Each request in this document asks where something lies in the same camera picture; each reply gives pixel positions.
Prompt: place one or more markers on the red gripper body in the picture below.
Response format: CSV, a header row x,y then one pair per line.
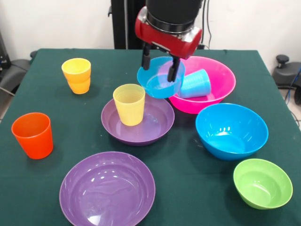
x,y
164,40

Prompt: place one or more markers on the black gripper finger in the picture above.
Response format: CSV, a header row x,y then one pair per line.
x,y
146,56
174,69

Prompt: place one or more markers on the small blue patterned bowl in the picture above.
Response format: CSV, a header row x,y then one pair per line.
x,y
157,87

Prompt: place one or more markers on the blue cup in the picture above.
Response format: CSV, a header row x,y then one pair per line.
x,y
196,86

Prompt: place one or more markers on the pale yellow translucent cup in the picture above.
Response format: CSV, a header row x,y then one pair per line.
x,y
129,108

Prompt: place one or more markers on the pink bowl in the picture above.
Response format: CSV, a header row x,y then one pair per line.
x,y
221,75

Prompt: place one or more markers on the purple bowl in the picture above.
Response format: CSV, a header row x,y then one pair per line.
x,y
105,193
160,122

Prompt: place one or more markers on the amber yellow cup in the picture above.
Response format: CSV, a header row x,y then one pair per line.
x,y
80,87

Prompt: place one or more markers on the large blue bowl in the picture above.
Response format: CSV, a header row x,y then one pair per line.
x,y
225,141

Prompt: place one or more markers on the orange cup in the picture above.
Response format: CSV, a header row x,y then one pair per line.
x,y
35,141

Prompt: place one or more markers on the green bowl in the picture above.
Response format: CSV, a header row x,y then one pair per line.
x,y
262,186

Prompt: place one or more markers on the dark green table cloth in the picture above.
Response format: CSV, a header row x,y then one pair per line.
x,y
47,176

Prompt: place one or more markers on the black pedestal leg with caster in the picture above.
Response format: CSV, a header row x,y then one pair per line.
x,y
14,70
287,75

